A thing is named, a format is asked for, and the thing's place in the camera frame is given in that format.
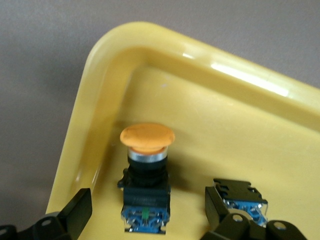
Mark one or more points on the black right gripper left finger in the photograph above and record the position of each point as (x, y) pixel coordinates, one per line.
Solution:
(75, 210)

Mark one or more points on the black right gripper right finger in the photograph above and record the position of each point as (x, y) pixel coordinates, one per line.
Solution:
(216, 210)

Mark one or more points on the yellow mushroom pushbutton switch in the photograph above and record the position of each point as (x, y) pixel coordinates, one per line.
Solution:
(146, 195)
(240, 192)

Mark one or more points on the yellow plastic tray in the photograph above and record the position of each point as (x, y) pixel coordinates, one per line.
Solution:
(225, 125)

